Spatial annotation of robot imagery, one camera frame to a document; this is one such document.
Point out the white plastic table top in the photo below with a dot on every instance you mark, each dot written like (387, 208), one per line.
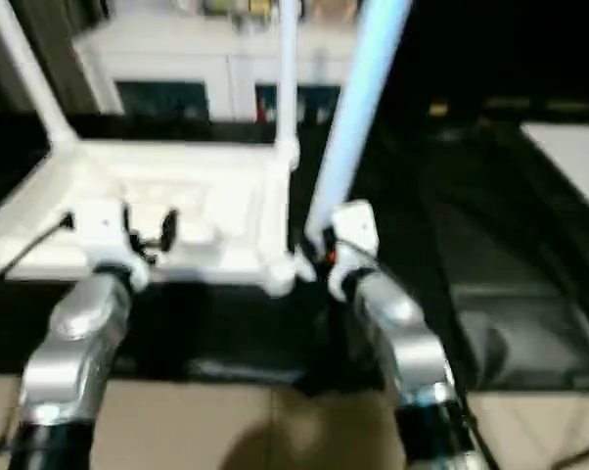
(201, 171)

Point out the black mat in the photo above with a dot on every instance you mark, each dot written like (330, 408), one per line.
(470, 245)

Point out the white low cabinet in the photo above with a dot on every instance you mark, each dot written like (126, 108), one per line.
(177, 59)

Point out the small yellow tag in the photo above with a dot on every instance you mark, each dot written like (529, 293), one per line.
(439, 107)

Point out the grey curtain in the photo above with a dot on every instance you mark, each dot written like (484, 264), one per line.
(79, 59)

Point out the row of picture frames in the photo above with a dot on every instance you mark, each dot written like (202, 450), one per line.
(236, 6)

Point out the brown teddy bear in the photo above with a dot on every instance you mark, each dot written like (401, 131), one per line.
(336, 7)

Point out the white long board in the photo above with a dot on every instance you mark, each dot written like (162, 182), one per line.
(568, 156)

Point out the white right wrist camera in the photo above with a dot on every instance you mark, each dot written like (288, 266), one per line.
(355, 225)

